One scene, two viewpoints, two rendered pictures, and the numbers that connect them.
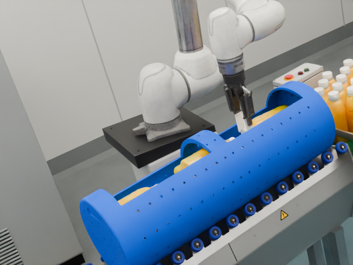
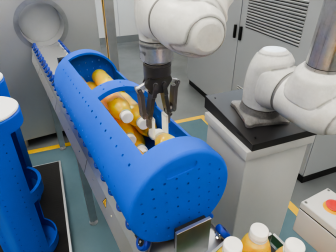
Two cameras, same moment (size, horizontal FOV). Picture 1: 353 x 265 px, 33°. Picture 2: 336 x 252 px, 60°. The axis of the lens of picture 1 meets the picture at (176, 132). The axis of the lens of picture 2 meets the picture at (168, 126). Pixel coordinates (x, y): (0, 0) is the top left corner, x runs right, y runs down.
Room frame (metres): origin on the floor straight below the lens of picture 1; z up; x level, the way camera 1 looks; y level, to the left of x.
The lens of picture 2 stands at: (1.90, -0.98, 1.62)
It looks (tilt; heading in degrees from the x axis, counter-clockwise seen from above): 32 degrees down; 89
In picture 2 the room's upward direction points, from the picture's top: straight up
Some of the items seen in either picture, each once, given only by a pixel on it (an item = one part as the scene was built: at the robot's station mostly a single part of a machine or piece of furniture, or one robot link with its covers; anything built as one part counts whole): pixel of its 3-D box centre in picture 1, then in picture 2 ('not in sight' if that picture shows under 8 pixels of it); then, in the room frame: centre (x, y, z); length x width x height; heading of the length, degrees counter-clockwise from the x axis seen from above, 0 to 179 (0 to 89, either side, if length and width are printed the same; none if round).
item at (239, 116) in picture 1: (240, 121); (165, 123); (1.91, -0.23, 1.16); 0.03 x 0.01 x 0.07; 118
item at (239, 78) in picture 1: (235, 83); (157, 76); (1.89, -0.24, 1.32); 0.08 x 0.07 x 0.09; 28
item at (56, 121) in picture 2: not in sight; (56, 119); (0.96, 1.26, 0.31); 0.06 x 0.06 x 0.63; 28
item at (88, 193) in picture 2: not in sight; (87, 188); (1.42, 0.39, 0.31); 0.06 x 0.06 x 0.63; 28
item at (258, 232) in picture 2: (319, 91); (258, 232); (2.11, -0.57, 1.10); 0.04 x 0.04 x 0.02
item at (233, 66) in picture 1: (231, 63); (156, 50); (1.89, -0.24, 1.39); 0.09 x 0.09 x 0.06
